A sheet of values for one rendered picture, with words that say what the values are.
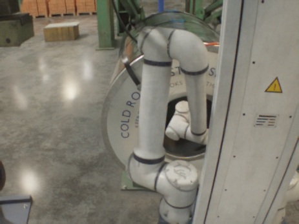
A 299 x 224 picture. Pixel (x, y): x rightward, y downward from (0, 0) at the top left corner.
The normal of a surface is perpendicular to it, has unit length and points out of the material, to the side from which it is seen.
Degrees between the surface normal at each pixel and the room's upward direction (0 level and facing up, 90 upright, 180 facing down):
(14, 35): 90
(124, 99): 90
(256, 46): 90
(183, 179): 11
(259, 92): 90
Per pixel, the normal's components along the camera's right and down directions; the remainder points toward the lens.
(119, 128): 0.01, 0.50
